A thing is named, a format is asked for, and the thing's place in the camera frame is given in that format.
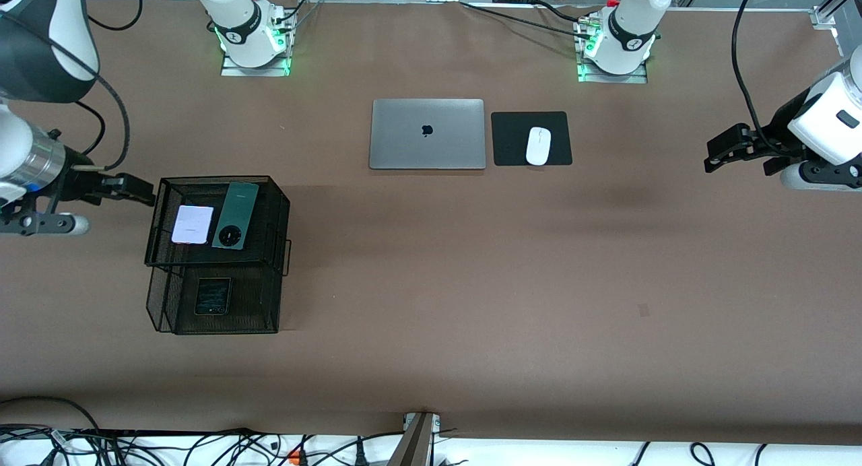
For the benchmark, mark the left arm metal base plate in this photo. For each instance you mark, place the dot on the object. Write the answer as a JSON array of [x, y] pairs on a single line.
[[633, 79]]

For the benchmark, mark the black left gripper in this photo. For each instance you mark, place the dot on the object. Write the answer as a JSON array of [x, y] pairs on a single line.
[[780, 130]]

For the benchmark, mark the black folding phone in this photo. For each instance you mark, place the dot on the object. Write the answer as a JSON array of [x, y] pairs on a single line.
[[212, 296]]

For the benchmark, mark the aluminium profile bracket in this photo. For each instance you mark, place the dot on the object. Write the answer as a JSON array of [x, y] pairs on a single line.
[[414, 446]]

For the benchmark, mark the lilac folding phone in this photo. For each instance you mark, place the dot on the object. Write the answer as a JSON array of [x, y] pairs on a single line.
[[192, 225]]

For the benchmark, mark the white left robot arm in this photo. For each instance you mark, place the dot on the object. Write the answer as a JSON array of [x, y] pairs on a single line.
[[633, 21]]

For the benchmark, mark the white computer mouse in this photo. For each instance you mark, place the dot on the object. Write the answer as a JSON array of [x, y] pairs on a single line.
[[539, 146]]

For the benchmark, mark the aluminium frame corner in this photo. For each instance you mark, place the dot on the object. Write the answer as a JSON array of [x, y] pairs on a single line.
[[823, 15]]

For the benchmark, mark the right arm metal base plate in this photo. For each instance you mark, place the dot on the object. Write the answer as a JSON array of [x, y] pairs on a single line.
[[269, 71]]

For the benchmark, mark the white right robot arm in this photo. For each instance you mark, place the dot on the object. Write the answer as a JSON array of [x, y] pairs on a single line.
[[67, 35]]

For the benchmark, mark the black mouse pad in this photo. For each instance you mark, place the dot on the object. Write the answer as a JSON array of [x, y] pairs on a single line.
[[508, 139]]

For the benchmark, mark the silver laptop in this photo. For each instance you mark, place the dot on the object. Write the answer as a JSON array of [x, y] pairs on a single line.
[[404, 136]]

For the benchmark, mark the green phone round camera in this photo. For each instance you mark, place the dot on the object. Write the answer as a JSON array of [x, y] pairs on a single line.
[[239, 207]]

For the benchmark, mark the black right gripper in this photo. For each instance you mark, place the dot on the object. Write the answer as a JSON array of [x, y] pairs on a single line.
[[75, 184]]

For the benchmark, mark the orange plug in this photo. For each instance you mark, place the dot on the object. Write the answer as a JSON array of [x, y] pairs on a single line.
[[294, 459]]

